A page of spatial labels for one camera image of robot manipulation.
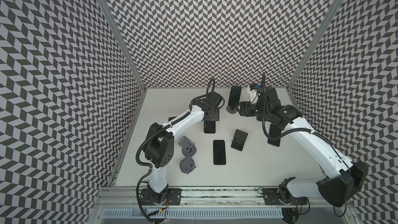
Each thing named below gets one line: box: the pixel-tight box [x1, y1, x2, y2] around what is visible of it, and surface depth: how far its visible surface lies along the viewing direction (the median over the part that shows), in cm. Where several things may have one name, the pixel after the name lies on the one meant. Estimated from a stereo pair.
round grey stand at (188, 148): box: [178, 135, 197, 157], surface depth 84 cm
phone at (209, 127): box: [203, 119, 216, 134], surface depth 88 cm
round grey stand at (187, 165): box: [179, 156, 197, 175], surface depth 80 cm
